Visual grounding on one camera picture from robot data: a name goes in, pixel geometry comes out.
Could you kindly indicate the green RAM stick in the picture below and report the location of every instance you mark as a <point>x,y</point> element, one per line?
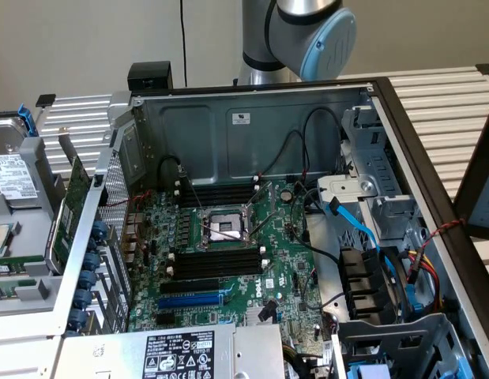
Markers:
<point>1,268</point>
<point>28,282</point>

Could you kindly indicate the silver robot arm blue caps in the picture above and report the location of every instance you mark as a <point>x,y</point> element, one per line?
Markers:
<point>291,35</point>

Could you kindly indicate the round coin battery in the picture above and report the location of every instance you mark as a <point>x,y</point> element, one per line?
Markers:
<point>286,194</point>

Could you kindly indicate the thin metal locking lever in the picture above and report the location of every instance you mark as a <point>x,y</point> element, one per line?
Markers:
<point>194,192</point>

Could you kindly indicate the open grey PC case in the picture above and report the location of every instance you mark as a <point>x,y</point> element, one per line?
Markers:
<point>212,138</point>

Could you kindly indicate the green Dell motherboard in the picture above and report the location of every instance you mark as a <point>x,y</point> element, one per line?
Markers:
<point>283,252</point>

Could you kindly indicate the long black expansion slot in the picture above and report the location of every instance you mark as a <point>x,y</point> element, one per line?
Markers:
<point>189,287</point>

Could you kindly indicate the blue expansion slot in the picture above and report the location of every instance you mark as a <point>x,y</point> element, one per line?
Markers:
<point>189,303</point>

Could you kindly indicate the silver finned heat sink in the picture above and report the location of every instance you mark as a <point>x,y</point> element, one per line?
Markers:
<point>254,316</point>

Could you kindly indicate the silver metal disk bay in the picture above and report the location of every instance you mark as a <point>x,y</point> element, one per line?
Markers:
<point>386,173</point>

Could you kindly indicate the black plastic fan shroud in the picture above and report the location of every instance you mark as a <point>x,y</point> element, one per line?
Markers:
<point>362,276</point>

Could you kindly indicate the blue card retainer clip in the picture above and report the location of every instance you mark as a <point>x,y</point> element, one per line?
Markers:
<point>83,297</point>
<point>76,316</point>
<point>98,229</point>
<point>86,279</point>
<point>91,260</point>

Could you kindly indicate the short black expansion slot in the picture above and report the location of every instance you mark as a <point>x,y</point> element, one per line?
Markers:
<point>165,319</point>

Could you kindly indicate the green graphics card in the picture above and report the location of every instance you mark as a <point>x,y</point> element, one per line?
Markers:
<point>74,197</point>

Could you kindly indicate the grey metal drive cage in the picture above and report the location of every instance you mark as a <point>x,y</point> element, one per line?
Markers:
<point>390,339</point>

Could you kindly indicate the silver power supply with label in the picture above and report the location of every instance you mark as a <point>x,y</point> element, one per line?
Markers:
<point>110,355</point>

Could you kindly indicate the black table end cap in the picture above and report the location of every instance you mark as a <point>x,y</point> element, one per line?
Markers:
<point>45,100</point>
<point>486,69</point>

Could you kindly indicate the blue plastic drive carrier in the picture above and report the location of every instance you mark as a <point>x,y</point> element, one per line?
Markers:
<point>368,372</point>

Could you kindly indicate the blue plastic disk carrier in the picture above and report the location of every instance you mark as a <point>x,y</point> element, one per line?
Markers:
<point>28,122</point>

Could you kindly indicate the black framed panel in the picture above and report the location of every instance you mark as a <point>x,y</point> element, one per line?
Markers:
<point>471,177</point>

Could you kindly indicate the silver hard disk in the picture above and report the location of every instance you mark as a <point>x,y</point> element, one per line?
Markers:
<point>7,173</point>

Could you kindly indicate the silver CPU chip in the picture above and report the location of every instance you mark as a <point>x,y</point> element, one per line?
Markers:
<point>1,237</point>

